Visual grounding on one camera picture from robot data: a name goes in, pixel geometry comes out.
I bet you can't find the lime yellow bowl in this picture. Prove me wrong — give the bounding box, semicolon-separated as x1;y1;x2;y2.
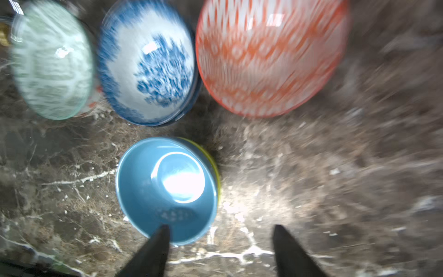
177;137;222;205

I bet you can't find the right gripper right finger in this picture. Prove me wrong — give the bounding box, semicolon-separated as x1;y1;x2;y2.
272;225;327;277

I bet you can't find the blue floral bowl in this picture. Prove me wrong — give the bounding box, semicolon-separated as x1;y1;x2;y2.
98;1;201;126

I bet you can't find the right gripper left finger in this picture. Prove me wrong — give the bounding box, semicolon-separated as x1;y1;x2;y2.
116;225;171;277

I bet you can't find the orange geometric bowl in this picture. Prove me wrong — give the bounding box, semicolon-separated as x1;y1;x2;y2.
196;0;351;118

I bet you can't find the blue-grey bowl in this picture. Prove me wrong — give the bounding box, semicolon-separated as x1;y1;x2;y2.
115;137;219;246

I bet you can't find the white red-patterned bowl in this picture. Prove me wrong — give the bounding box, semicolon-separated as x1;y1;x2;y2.
75;85;103;118

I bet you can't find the white green-patterned bowl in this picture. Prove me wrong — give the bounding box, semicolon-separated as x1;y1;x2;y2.
10;1;95;120

